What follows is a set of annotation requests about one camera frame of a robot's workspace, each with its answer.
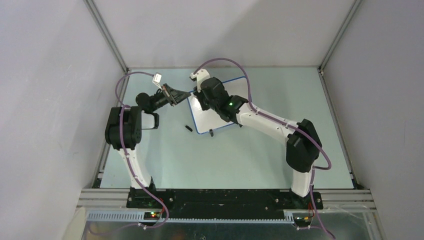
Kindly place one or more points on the right controller board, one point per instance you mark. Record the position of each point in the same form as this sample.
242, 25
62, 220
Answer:
303, 221

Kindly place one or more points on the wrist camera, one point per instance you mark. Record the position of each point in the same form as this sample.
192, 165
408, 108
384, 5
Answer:
199, 77
156, 80

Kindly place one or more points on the black marker cap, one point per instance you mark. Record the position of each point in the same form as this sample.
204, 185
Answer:
188, 128

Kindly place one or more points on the left controller board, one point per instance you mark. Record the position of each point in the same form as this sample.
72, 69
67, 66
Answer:
152, 216

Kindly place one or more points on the aluminium frame rail front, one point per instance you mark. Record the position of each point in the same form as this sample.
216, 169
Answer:
334, 200

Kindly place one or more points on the grey cable duct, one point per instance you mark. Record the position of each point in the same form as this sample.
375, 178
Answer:
139, 217

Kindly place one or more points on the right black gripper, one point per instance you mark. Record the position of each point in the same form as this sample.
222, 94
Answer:
199, 95

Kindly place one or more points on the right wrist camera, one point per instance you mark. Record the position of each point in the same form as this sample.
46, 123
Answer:
199, 77

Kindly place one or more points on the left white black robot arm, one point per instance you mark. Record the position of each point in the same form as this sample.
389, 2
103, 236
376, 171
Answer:
125, 126

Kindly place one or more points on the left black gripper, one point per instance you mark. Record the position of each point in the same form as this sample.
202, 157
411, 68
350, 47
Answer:
179, 97

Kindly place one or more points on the controller board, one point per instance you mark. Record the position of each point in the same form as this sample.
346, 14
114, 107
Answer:
152, 216
303, 221

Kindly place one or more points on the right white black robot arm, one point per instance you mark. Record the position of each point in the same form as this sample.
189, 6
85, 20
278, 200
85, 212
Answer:
301, 141

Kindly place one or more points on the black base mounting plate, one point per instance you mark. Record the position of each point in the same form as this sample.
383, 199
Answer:
222, 203

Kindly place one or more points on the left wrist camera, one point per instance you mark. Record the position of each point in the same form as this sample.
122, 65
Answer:
156, 80

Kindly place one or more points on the blue framed whiteboard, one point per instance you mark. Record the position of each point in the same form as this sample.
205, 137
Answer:
238, 106

